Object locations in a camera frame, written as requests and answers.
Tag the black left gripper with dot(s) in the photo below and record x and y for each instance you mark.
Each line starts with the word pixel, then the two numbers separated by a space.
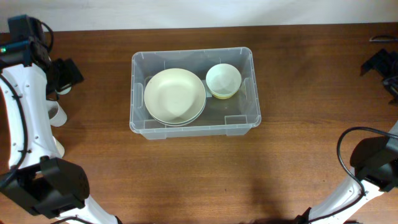
pixel 72 74

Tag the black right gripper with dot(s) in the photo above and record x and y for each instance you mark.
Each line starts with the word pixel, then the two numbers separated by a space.
pixel 380 63

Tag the green plastic cup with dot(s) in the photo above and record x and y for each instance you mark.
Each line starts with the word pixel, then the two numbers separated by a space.
pixel 64 91

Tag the grey plastic cup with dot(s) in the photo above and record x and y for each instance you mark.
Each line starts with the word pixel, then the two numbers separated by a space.
pixel 56 113

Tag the white plastic cup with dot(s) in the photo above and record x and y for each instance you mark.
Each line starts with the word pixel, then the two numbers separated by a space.
pixel 60 149

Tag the yellow plastic bowl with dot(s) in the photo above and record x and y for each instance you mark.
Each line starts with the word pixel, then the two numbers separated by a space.
pixel 223 96

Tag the white plastic bowl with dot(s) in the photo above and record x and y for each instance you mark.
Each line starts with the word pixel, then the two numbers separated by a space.
pixel 223 78

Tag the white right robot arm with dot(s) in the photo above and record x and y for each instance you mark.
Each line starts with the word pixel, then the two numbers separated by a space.
pixel 373 172

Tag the clear plastic storage bin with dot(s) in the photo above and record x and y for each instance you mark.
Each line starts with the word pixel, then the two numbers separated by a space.
pixel 232 117

